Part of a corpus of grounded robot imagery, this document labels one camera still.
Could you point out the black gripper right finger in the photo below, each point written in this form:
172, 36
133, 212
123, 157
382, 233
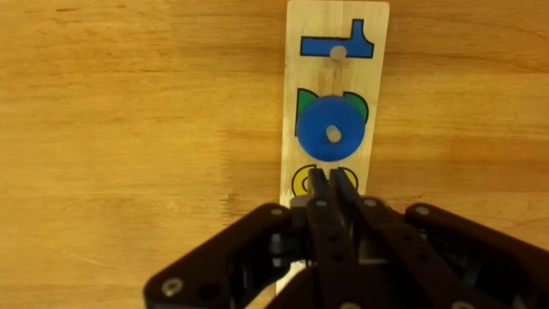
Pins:
435, 257

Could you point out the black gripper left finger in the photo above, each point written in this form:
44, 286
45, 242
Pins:
241, 250

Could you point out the wooden number peg board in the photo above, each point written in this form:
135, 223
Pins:
337, 17

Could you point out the blue round disc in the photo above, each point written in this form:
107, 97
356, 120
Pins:
318, 130

